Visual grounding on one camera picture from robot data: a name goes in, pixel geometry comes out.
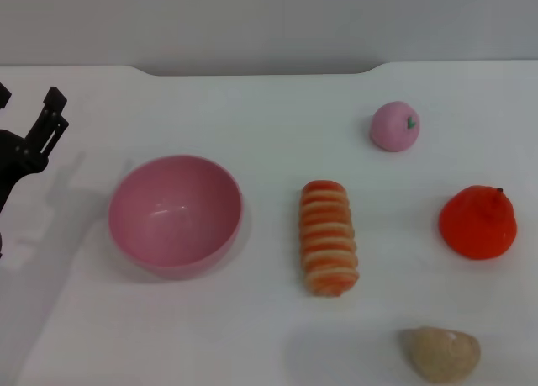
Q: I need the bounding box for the long ridged orange bread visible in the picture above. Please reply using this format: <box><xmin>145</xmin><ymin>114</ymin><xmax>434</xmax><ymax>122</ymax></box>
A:
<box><xmin>298</xmin><ymin>179</ymin><xmax>361</xmax><ymax>298</ymax></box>

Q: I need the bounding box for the orange tangerine toy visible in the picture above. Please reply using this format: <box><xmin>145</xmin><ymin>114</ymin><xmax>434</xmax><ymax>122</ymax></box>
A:
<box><xmin>439</xmin><ymin>185</ymin><xmax>518</xmax><ymax>260</ymax></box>

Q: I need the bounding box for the beige round bun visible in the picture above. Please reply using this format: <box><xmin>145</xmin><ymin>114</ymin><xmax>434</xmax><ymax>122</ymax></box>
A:
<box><xmin>398</xmin><ymin>325</ymin><xmax>482</xmax><ymax>383</ymax></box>

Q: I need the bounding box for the pink peach toy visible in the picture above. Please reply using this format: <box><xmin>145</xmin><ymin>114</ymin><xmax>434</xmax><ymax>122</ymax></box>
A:
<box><xmin>369</xmin><ymin>101</ymin><xmax>420</xmax><ymax>152</ymax></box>

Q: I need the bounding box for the pink plastic bowl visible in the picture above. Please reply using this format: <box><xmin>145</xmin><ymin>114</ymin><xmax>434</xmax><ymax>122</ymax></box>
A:
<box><xmin>108</xmin><ymin>154</ymin><xmax>245</xmax><ymax>281</ymax></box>

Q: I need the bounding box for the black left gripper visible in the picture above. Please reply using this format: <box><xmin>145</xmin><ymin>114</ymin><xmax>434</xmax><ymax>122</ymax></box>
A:
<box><xmin>0</xmin><ymin>82</ymin><xmax>70</xmax><ymax>217</ymax></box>

